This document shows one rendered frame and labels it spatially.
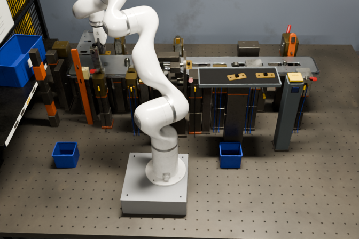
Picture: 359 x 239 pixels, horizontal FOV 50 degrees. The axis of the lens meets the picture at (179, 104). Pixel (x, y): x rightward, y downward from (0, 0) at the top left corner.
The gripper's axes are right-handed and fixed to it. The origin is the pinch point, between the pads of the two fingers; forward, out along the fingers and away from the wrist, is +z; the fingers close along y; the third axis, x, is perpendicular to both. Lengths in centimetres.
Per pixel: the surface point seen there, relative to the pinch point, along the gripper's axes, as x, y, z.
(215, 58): -62, 6, 10
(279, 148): -94, -37, 38
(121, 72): -10.1, -6.7, 10.5
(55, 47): 29.1, 10.0, 4.4
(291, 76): -94, -34, -5
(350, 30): -206, 162, 78
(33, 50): 30.2, -16.1, -9.4
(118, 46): -5.8, 14.7, 7.2
